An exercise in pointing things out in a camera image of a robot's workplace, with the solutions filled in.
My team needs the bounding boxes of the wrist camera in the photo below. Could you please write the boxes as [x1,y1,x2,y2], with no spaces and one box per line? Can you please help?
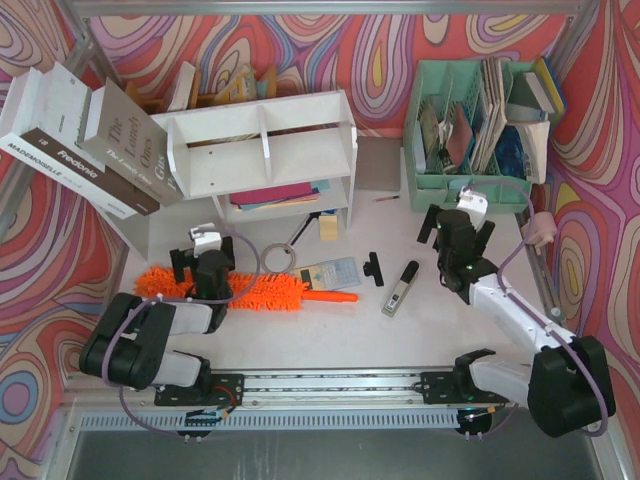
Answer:
[456,185,489,220]
[189,222,222,257]

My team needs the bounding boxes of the white small bookshelf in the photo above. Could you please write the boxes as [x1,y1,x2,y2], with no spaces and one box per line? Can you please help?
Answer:
[153,90,358,224]

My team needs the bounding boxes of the small pencil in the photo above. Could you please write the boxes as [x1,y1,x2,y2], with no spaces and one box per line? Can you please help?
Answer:
[373,195,400,202]

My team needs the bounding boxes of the orange wooden book rack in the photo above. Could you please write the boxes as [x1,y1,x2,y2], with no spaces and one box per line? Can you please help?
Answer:
[124,61,279,113]

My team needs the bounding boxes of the pink pig figurine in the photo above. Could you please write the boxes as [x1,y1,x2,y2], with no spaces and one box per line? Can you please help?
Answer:
[521,211,557,254]

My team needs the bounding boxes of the grey Lonely Ones book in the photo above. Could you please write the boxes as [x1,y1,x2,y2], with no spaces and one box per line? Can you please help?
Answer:
[80,79,183,207]

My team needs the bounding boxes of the yellow sticky note pad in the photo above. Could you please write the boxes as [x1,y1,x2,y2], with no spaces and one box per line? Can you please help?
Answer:
[318,214,339,242]

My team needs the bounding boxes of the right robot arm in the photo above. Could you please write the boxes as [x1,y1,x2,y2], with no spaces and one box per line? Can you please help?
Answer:
[418,205,616,438]

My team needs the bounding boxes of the mint green desk organizer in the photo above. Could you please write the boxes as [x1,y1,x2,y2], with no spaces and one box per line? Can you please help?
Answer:
[403,57,553,213]

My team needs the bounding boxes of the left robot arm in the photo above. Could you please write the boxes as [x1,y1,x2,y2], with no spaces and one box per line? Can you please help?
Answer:
[79,232,235,390]

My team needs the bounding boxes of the orange microfiber duster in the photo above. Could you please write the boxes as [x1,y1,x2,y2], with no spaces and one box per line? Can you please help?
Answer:
[134,266,359,312]

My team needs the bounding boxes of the brown white Fredonia book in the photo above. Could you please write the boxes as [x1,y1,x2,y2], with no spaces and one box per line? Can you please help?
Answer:
[1,63,159,219]

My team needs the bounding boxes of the books in green organizer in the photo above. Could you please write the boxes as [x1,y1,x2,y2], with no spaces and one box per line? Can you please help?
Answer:
[404,57,566,190]

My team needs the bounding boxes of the masking tape roll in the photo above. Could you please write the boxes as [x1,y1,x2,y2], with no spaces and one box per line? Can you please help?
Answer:
[261,243,297,274]

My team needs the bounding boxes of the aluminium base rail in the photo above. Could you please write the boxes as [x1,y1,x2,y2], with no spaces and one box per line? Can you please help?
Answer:
[154,366,508,412]

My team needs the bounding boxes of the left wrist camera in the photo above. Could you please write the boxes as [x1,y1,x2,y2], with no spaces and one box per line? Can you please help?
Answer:
[189,222,222,257]

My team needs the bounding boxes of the stack of coloured paper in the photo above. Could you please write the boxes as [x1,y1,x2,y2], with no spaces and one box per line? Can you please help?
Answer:
[229,180,330,211]

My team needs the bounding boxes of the blue beige calculator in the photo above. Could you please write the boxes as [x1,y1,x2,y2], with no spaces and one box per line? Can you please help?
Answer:
[293,257,360,291]

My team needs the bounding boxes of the black binder clip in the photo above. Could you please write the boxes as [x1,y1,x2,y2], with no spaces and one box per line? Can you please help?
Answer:
[363,251,384,287]

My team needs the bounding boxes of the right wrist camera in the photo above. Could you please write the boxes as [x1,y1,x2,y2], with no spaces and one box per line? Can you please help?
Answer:
[456,185,489,220]

